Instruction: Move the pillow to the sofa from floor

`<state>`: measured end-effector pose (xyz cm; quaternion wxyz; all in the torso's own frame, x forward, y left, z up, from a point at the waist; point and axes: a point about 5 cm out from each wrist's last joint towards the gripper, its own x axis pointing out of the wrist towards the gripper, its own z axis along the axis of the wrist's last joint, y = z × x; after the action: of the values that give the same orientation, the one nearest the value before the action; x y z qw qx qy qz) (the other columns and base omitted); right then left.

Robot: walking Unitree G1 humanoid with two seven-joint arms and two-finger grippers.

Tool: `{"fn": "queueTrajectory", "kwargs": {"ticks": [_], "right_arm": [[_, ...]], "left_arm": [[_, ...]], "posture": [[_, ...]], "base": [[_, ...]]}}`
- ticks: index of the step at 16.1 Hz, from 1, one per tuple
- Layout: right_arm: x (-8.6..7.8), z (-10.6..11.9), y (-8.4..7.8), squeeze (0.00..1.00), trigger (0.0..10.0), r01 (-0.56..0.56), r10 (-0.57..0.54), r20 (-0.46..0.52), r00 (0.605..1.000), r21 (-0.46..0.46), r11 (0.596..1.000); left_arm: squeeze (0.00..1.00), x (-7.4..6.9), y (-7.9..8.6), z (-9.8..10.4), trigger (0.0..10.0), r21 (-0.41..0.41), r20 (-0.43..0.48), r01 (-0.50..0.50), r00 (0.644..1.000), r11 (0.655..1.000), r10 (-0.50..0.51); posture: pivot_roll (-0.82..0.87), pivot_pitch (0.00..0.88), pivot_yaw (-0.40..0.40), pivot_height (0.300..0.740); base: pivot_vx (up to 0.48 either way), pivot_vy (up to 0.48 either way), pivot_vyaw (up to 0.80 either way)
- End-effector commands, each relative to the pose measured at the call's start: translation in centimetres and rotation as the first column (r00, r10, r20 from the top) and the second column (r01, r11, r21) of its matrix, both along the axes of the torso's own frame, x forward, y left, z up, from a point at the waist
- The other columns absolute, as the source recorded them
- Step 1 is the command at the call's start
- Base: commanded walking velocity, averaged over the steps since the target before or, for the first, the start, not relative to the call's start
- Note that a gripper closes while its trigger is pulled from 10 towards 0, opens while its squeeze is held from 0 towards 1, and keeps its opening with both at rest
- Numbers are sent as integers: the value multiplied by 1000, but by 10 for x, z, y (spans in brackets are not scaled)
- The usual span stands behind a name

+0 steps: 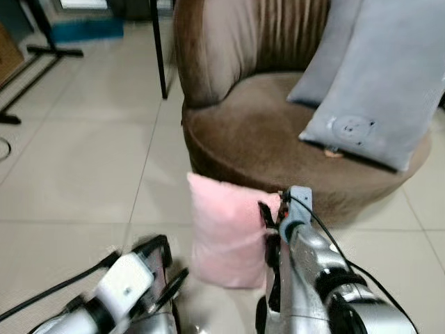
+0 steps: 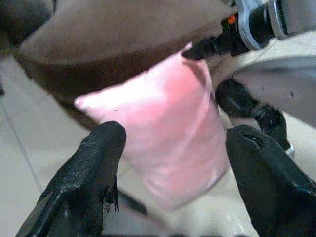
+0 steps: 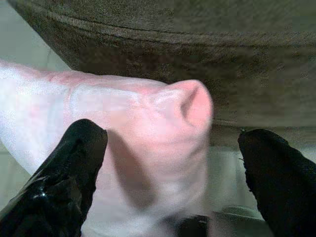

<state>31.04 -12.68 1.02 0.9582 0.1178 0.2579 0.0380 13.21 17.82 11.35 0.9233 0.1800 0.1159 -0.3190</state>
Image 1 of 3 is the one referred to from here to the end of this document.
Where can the pink fluffy pillow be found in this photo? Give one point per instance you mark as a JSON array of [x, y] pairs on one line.
[[222, 229]]

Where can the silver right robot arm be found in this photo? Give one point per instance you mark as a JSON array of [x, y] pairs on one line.
[[313, 278]]

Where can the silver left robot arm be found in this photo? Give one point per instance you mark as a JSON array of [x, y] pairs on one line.
[[104, 323]]

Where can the brown velvet round sofa chair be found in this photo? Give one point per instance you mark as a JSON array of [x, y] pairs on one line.
[[250, 132]]

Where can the small orange pillow tag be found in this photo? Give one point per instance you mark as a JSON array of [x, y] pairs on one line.
[[334, 152]]

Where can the plain grey pillow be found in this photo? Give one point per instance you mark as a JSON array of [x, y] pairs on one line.
[[327, 62]]

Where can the grey pillow with round print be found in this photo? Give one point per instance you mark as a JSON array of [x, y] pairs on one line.
[[389, 76]]

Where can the black metal floor stand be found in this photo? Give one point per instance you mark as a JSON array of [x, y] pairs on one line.
[[42, 50]]

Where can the thin black metal pole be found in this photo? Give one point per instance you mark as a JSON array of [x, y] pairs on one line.
[[159, 49]]

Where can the brown cardboard box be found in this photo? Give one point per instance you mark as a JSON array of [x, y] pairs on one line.
[[8, 56]]

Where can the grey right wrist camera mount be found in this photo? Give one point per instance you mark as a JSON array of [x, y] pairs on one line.
[[297, 209]]

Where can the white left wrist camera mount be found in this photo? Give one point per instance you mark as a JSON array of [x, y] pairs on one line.
[[125, 282]]

